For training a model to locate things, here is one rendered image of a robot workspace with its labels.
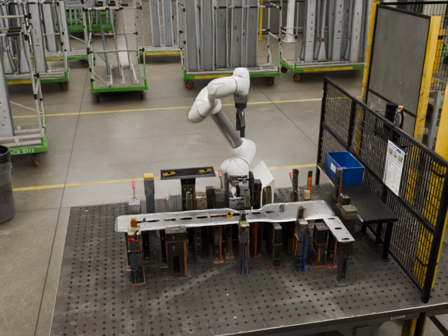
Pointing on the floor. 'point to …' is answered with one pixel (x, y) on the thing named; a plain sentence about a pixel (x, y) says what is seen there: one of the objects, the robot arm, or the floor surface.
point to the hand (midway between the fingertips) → (240, 132)
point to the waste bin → (7, 201)
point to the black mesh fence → (386, 187)
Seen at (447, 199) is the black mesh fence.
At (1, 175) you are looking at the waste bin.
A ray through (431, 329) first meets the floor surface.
